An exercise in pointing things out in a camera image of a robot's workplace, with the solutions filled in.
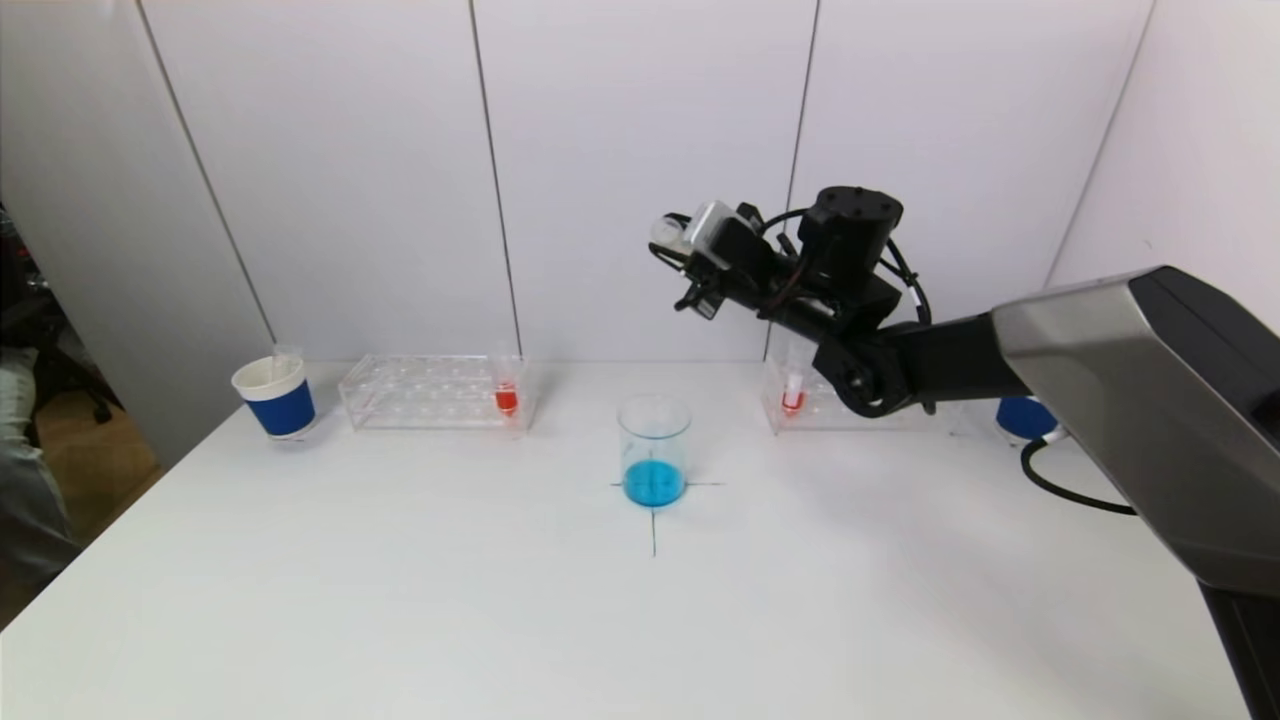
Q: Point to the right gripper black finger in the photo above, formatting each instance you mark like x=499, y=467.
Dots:
x=682, y=215
x=689, y=294

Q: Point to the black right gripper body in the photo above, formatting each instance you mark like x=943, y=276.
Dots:
x=703, y=300

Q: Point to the yellow pigment test tube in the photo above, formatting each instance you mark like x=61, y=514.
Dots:
x=666, y=232

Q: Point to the blue pigment test tube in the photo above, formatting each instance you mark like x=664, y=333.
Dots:
x=286, y=360

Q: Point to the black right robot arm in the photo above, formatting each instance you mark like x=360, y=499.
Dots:
x=1100, y=380

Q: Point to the clear acrylic test tube rack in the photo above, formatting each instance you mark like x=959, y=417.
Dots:
x=430, y=395
x=790, y=385

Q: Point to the white labelled red pigment tube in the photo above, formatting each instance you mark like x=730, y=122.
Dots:
x=792, y=400

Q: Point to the clear glass beaker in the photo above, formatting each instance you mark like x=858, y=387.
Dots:
x=653, y=470

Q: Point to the red pigment test tube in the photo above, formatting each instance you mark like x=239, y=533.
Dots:
x=506, y=400

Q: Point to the blue white paper cup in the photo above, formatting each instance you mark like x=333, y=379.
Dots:
x=283, y=410
x=1025, y=418

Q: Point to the black office chair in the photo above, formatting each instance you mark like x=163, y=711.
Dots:
x=40, y=320

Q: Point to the person in grey clothes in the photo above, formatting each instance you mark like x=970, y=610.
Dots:
x=30, y=500

